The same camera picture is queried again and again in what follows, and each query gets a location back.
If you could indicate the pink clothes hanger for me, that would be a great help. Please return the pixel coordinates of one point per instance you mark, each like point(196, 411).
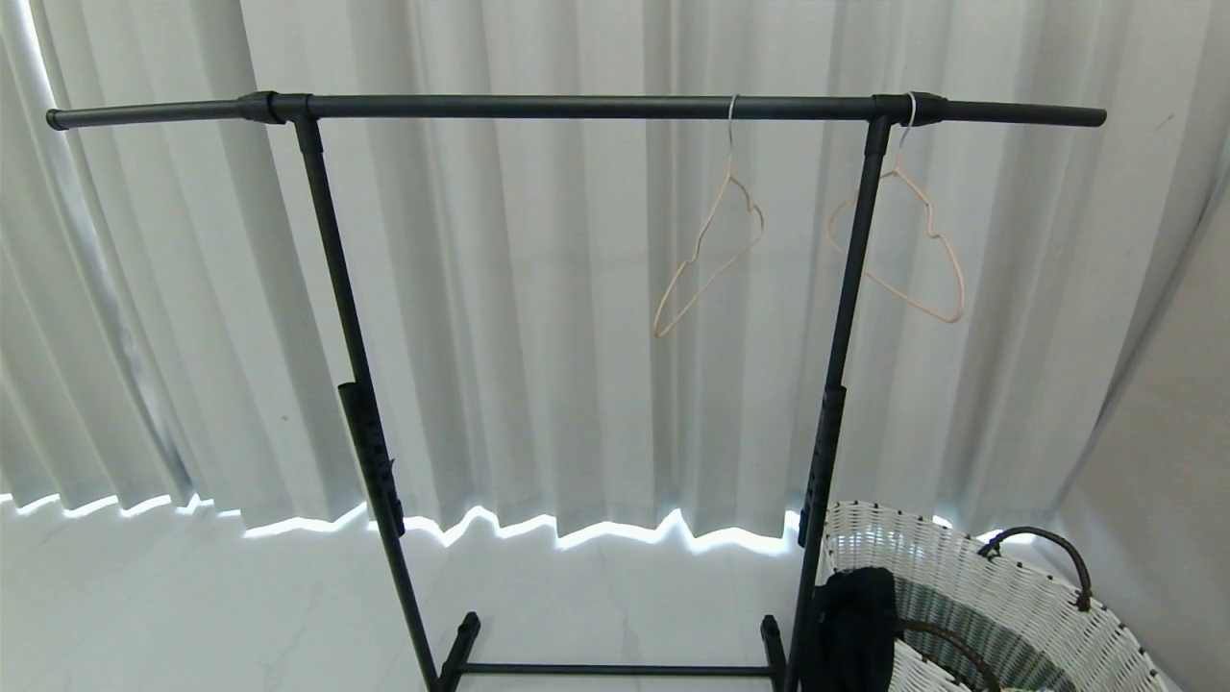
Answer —
point(913, 299)
point(729, 159)

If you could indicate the black clothes rack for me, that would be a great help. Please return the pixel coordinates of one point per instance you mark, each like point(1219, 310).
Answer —
point(577, 106)

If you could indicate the white laundry basket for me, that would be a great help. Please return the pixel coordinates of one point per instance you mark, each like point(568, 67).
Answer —
point(1038, 615)

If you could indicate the white curtain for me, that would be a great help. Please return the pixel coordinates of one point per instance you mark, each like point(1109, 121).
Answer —
point(538, 308)

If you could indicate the black garment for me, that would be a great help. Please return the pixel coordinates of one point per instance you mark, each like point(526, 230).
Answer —
point(850, 634)

